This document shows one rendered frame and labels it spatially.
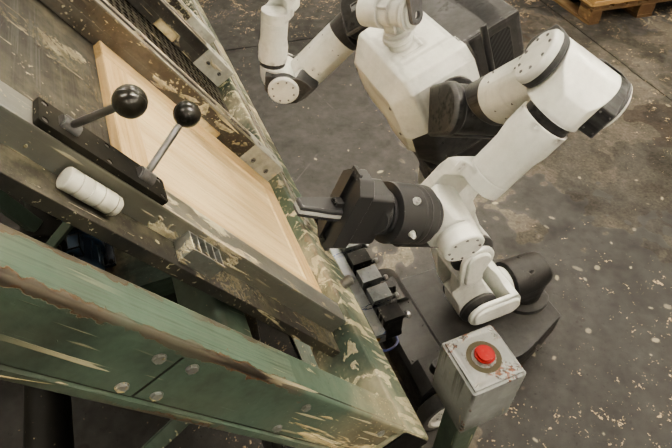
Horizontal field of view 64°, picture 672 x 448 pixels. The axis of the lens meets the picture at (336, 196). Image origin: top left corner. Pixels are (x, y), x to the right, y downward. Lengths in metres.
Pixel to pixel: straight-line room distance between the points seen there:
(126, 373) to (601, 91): 0.63
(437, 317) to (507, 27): 1.23
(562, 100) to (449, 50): 0.40
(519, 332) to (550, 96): 1.48
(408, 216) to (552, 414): 1.54
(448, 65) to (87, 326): 0.78
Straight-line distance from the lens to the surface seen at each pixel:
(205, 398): 0.69
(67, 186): 0.69
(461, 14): 1.16
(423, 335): 2.00
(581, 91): 0.73
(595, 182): 3.08
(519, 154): 0.74
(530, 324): 2.15
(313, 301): 1.05
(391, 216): 0.73
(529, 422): 2.15
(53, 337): 0.54
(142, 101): 0.63
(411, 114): 1.08
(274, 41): 1.33
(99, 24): 1.16
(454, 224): 0.79
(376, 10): 1.08
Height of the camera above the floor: 1.87
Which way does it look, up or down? 44 degrees down
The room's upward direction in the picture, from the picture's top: straight up
